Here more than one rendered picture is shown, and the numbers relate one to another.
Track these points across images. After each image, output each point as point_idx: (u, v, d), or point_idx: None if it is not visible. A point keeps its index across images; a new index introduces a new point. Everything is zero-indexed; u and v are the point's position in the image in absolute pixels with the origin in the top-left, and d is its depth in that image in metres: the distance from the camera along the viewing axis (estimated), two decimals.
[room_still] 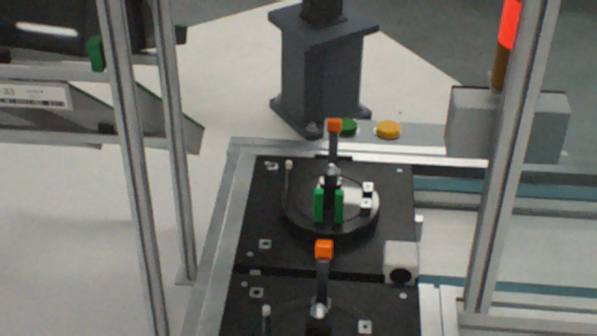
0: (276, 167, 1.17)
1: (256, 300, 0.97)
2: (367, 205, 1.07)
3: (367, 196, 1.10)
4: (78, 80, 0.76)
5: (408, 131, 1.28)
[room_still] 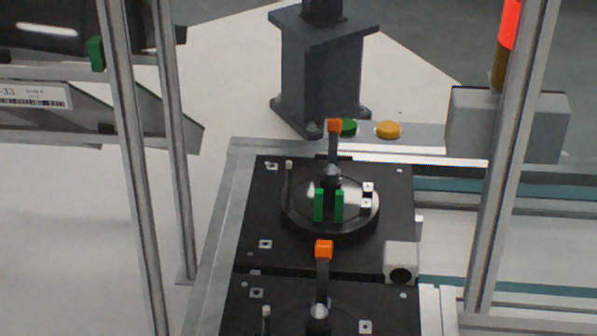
0: (276, 167, 1.17)
1: (256, 300, 0.97)
2: (367, 205, 1.07)
3: (367, 196, 1.10)
4: (78, 80, 0.76)
5: (408, 131, 1.28)
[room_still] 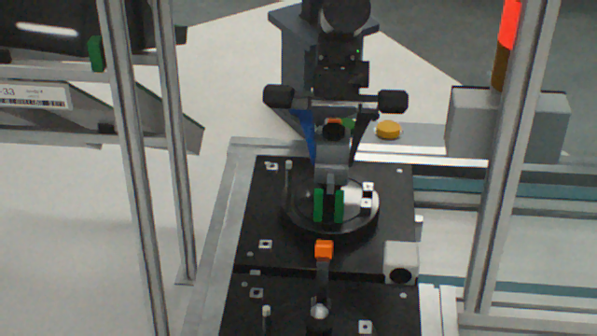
0: (276, 167, 1.17)
1: (256, 300, 0.97)
2: (367, 205, 1.07)
3: (367, 196, 1.10)
4: (78, 80, 0.76)
5: (408, 131, 1.28)
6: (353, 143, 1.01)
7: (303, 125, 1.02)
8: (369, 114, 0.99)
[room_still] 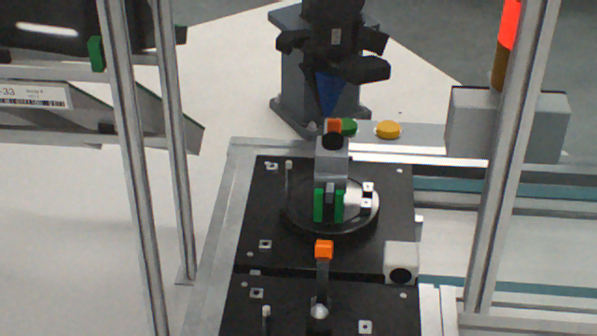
0: (276, 167, 1.17)
1: (256, 300, 0.97)
2: (367, 205, 1.07)
3: (367, 196, 1.10)
4: (78, 80, 0.76)
5: (408, 131, 1.28)
6: None
7: (344, 83, 1.07)
8: None
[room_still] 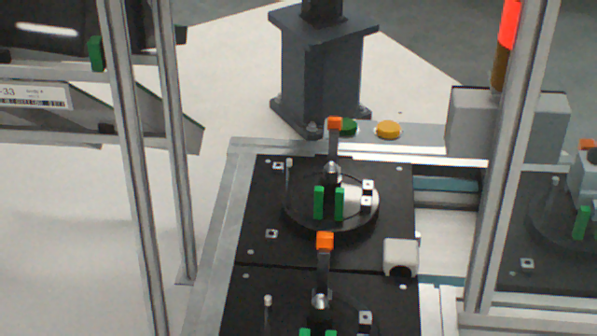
0: None
1: (278, 171, 1.18)
2: None
3: None
4: (78, 80, 0.76)
5: (408, 131, 1.28)
6: None
7: None
8: None
